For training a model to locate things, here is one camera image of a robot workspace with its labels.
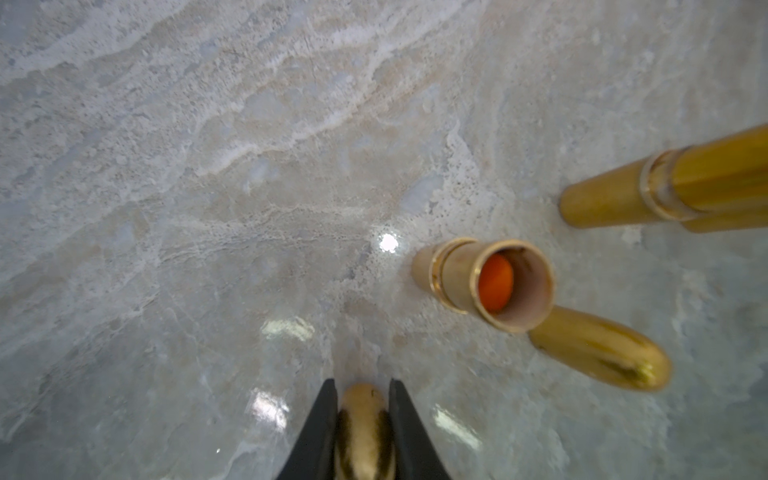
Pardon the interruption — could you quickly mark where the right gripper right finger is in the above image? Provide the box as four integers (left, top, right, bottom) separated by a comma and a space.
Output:
389, 379, 451, 480

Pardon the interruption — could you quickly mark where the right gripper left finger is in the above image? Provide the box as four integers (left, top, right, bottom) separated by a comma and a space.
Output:
276, 378, 338, 480

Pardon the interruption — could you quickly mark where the gold lipstick cap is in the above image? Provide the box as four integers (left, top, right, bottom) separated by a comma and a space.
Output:
528, 306, 673, 392
334, 383, 396, 480
681, 206, 768, 233

